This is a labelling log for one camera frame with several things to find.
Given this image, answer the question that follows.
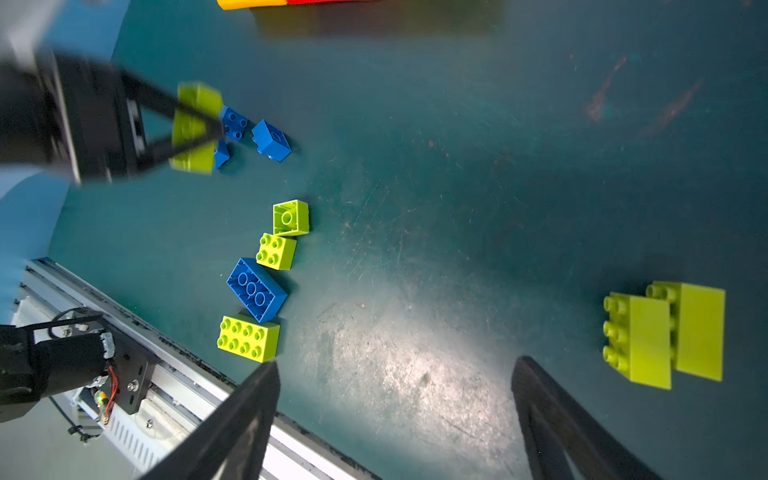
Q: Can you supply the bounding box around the blue 2x4 lego brick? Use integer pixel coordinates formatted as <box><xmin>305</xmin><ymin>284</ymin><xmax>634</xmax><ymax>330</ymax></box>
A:
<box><xmin>226</xmin><ymin>258</ymin><xmax>287</xmax><ymax>323</ymax></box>

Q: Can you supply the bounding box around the red middle bin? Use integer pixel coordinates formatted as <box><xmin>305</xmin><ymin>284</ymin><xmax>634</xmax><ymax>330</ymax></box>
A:
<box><xmin>286</xmin><ymin>0</ymin><xmax>367</xmax><ymax>5</ymax></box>

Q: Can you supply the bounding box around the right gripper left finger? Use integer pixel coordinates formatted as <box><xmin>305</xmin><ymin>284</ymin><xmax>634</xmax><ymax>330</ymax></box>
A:
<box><xmin>144</xmin><ymin>361</ymin><xmax>280</xmax><ymax>479</ymax></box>

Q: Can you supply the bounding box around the left yellow bin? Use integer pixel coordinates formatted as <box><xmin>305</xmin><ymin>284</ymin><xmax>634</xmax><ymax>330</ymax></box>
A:
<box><xmin>217</xmin><ymin>0</ymin><xmax>288</xmax><ymax>11</ymax></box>

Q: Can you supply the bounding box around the blue lego brick flat left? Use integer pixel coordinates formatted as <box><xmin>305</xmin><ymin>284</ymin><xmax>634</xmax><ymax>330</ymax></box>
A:
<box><xmin>214</xmin><ymin>139</ymin><xmax>231</xmax><ymax>170</ymax></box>

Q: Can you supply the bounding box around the green 2x4 lego bottom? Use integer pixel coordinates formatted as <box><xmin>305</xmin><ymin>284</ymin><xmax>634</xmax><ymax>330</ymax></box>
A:
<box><xmin>217</xmin><ymin>315</ymin><xmax>280</xmax><ymax>363</ymax></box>

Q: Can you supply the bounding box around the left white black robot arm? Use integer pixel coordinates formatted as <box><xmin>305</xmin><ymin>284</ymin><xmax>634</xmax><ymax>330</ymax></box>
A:
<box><xmin>1</xmin><ymin>51</ymin><xmax>224</xmax><ymax>421</ymax></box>

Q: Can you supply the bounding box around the aluminium front rail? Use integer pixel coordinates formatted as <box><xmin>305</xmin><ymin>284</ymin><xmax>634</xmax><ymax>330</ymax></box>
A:
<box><xmin>13</xmin><ymin>258</ymin><xmax>380</xmax><ymax>479</ymax></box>

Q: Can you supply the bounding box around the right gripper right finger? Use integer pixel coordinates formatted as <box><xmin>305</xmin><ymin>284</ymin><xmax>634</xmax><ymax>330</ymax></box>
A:
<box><xmin>511</xmin><ymin>356</ymin><xmax>659</xmax><ymax>479</ymax></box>

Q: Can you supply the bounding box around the small green lego upper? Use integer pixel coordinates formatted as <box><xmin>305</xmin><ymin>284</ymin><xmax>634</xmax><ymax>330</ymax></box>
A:
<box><xmin>272</xmin><ymin>199</ymin><xmax>310</xmax><ymax>237</ymax></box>

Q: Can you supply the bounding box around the small green lego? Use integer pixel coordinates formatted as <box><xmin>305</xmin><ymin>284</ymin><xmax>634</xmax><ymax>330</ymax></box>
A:
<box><xmin>272</xmin><ymin>199</ymin><xmax>310</xmax><ymax>237</ymax></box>
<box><xmin>256</xmin><ymin>233</ymin><xmax>297</xmax><ymax>270</ymax></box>

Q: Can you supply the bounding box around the blue lego brick upper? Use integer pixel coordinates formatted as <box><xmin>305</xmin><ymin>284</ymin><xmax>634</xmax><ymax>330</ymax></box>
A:
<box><xmin>220</xmin><ymin>106</ymin><xmax>249</xmax><ymax>142</ymax></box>

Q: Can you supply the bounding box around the green 2x4 lego slanted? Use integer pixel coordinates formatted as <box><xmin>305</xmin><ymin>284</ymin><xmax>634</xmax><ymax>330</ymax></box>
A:
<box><xmin>169</xmin><ymin>82</ymin><xmax>223</xmax><ymax>175</ymax></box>

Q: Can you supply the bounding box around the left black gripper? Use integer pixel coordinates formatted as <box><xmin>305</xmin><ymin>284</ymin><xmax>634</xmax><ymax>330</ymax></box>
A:
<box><xmin>1</xmin><ymin>52</ymin><xmax>223</xmax><ymax>183</ymax></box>

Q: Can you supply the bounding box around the small green lego lower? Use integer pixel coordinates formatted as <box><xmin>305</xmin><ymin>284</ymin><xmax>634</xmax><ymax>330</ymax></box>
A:
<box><xmin>256</xmin><ymin>233</ymin><xmax>297</xmax><ymax>270</ymax></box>

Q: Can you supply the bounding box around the green stacked lego right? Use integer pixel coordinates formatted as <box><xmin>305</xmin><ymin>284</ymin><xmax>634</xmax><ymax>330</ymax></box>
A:
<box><xmin>602</xmin><ymin>281</ymin><xmax>726</xmax><ymax>390</ymax></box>

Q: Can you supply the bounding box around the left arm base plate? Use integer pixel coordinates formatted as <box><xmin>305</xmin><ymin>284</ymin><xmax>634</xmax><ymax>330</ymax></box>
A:
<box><xmin>110</xmin><ymin>330</ymin><xmax>158</xmax><ymax>416</ymax></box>

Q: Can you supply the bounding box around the blue lego brick right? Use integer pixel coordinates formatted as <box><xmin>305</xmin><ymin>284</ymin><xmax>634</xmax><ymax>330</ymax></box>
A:
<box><xmin>251</xmin><ymin>120</ymin><xmax>292</xmax><ymax>162</ymax></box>

